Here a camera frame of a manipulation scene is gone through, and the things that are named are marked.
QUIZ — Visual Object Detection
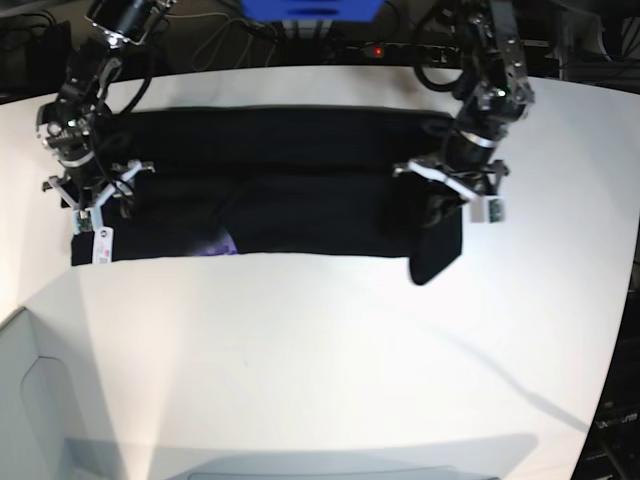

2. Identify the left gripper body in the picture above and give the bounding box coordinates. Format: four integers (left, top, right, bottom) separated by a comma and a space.
392, 134, 510, 203

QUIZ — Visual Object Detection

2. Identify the black T-shirt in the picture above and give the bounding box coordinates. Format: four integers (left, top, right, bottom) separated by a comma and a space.
96, 106, 463, 285

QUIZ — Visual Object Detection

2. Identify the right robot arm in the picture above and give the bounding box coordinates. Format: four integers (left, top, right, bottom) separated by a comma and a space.
36, 1, 175, 231

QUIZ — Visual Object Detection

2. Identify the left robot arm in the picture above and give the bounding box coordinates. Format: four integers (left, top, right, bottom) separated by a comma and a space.
394, 1, 535, 227

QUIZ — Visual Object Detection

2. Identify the black box on floor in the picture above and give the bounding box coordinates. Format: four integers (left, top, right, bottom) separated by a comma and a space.
1, 10, 72, 102

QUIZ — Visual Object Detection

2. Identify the black power strip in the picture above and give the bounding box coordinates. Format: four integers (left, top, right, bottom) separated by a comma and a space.
327, 43, 460, 69

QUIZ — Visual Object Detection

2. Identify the blue plastic bin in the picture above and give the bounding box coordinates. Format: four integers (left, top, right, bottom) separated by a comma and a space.
241, 0, 384, 22

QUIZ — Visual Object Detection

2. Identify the grey tray at table edge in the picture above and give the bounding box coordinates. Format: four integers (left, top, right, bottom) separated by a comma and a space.
0, 305, 176, 480

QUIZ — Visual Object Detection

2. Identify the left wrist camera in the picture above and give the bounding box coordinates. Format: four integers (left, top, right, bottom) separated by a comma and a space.
469, 195, 506, 224

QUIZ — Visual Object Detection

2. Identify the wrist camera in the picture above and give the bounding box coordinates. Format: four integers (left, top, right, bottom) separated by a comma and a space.
469, 195, 506, 224
72, 206, 104, 235

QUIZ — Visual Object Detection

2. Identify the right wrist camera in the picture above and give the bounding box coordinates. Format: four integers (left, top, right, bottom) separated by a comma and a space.
72, 206, 104, 235

